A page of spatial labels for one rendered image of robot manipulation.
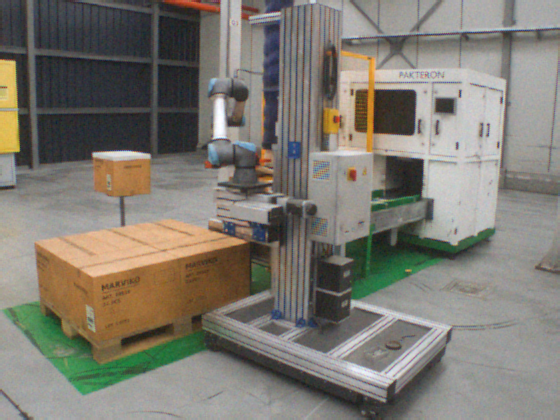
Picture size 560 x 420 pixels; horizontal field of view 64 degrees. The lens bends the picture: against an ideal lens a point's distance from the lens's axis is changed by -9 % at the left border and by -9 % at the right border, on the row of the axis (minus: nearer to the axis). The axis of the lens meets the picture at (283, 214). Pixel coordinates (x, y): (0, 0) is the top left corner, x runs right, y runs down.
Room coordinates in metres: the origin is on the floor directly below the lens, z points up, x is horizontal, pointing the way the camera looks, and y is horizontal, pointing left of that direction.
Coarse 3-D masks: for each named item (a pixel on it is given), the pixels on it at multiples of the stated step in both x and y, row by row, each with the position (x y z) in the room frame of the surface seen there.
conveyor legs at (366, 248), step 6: (366, 240) 4.16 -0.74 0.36; (366, 246) 4.16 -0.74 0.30; (348, 252) 4.33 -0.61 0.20; (354, 252) 4.28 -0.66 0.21; (366, 252) 4.15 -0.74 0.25; (366, 258) 4.15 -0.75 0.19; (258, 264) 3.93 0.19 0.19; (366, 264) 4.16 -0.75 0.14; (366, 270) 4.16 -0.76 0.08; (360, 276) 4.18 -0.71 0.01; (366, 276) 4.16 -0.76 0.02
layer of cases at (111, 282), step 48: (48, 240) 3.18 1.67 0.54; (96, 240) 3.23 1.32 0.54; (144, 240) 3.28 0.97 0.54; (192, 240) 3.32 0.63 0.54; (240, 240) 3.36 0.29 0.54; (48, 288) 2.99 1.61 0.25; (96, 288) 2.47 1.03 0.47; (144, 288) 2.70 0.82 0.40; (192, 288) 2.96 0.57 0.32; (240, 288) 3.27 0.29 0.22; (96, 336) 2.48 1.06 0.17
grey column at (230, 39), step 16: (224, 0) 4.73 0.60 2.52; (240, 0) 4.75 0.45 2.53; (224, 16) 4.73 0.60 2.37; (240, 16) 4.75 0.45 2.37; (224, 32) 4.73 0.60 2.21; (240, 32) 4.76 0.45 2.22; (224, 48) 4.72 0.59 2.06; (240, 48) 4.76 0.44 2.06; (224, 64) 4.72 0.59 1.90; (224, 176) 4.70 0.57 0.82
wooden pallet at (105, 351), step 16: (48, 304) 3.01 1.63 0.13; (224, 304) 3.15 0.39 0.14; (64, 320) 2.81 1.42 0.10; (176, 320) 2.86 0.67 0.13; (80, 336) 2.80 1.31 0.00; (128, 336) 2.60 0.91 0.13; (160, 336) 2.84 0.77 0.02; (176, 336) 2.86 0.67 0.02; (96, 352) 2.49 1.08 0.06; (112, 352) 2.52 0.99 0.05; (128, 352) 2.60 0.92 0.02
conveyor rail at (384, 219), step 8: (424, 200) 4.95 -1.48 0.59; (392, 208) 4.45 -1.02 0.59; (400, 208) 4.54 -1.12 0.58; (408, 208) 4.66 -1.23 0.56; (416, 208) 4.79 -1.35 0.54; (424, 208) 4.92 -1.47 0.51; (376, 216) 4.24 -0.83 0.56; (384, 216) 4.34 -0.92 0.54; (392, 216) 4.44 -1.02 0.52; (408, 216) 4.67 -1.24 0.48; (416, 216) 4.80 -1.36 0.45; (424, 216) 4.92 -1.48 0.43; (376, 224) 4.24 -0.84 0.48; (384, 224) 4.34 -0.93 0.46; (392, 224) 4.45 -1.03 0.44; (400, 224) 4.55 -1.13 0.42; (376, 232) 4.24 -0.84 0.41
